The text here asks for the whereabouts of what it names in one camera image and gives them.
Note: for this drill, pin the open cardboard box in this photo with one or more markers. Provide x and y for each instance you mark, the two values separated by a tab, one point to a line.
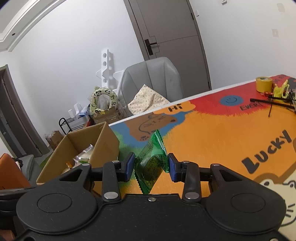
100	136

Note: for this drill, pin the grey upholstered chair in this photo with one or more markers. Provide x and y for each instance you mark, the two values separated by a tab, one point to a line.
158	74

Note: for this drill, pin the black sticks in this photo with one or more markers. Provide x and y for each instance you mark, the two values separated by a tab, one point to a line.
286	103

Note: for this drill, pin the SF cardboard box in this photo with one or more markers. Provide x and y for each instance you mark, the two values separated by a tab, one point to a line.
109	116

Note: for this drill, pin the black door handle lock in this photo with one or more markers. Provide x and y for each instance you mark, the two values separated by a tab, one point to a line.
149	46

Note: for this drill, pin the grey door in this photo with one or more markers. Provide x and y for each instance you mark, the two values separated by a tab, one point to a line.
174	27

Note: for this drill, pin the small brown cardboard box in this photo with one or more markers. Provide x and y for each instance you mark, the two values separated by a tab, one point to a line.
53	139

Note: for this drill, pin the dotted cream pillow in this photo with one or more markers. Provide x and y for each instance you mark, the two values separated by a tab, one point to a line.
146	99

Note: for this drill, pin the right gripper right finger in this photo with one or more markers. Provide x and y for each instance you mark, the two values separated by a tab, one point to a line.
191	175

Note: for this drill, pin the black shoe rack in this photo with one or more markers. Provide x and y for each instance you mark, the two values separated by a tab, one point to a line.
72	124

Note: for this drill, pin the yellow hair claw clip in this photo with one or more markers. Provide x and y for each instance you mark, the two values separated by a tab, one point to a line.
281	91

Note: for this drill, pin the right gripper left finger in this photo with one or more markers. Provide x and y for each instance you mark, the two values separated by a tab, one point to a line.
111	174

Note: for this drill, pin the dark green snack packet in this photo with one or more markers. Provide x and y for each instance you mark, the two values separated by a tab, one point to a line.
151	162

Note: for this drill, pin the colourful cartoon table mat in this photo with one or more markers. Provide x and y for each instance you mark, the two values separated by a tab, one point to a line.
231	126

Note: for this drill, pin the panda pattern toilet seat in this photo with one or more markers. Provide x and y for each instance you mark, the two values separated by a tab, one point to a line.
102	99

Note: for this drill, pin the yellow tape roll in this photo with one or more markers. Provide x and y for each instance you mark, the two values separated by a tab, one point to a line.
264	84

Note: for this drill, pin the white perforated rack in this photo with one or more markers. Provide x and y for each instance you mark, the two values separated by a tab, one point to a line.
108	77

